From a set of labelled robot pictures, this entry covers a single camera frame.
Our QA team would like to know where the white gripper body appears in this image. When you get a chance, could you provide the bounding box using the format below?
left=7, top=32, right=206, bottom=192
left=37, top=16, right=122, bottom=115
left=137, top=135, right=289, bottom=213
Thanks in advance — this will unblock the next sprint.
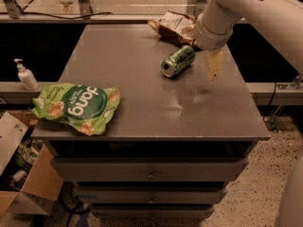
left=193, top=15, right=233, bottom=51

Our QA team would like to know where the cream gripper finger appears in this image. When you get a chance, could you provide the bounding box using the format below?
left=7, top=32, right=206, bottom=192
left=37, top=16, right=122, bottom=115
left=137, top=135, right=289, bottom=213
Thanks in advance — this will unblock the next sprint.
left=205, top=49, right=223, bottom=81
left=181, top=25, right=195, bottom=39

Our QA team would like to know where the green soda can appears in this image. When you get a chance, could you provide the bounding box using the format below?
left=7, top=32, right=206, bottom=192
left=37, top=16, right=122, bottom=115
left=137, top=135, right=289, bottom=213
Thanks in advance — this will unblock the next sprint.
left=161, top=45, right=196, bottom=78

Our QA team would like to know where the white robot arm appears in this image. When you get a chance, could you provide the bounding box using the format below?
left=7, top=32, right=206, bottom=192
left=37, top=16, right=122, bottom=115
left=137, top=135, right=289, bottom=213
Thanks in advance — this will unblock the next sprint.
left=191, top=0, right=303, bottom=82

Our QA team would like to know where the brown crumpled chip bag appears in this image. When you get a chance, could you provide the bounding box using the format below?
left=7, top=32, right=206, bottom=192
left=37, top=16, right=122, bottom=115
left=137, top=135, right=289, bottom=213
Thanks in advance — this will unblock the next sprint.
left=148, top=11, right=196, bottom=47

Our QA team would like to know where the grey drawer cabinet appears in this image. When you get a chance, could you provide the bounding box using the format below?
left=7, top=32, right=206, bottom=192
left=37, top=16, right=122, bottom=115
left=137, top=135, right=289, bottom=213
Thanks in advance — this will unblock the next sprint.
left=33, top=25, right=269, bottom=219

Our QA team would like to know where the green snack bag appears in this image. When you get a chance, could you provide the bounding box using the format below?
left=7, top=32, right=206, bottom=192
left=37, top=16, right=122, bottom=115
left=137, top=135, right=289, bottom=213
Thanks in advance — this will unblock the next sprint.
left=32, top=83, right=120, bottom=136

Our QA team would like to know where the white pump dispenser bottle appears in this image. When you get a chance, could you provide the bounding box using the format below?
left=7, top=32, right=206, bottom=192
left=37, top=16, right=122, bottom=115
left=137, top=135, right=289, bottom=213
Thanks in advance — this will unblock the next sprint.
left=14, top=59, right=39, bottom=91

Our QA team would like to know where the open cardboard box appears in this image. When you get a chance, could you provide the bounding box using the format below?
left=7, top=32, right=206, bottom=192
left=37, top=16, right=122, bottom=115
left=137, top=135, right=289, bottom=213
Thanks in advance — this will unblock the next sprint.
left=0, top=111, right=63, bottom=217

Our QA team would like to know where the black cable on ledge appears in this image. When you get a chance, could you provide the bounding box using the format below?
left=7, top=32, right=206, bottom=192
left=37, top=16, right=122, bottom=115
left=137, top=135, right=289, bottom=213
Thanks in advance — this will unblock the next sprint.
left=0, top=10, right=114, bottom=20

